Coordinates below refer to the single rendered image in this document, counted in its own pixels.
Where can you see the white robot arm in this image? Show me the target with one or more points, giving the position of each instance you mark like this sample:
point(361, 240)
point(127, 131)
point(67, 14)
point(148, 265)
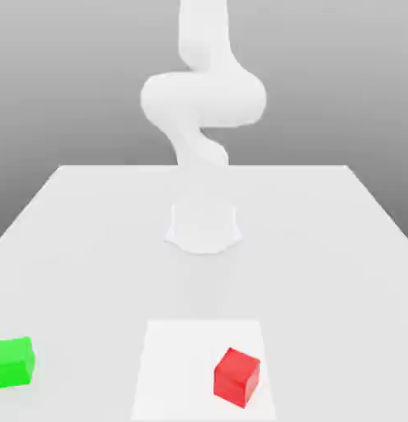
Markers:
point(203, 99)

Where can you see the small green cube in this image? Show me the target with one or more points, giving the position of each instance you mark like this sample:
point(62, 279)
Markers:
point(13, 362)

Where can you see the small red cube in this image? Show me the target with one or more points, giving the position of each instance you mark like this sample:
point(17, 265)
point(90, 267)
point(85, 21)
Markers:
point(236, 377)

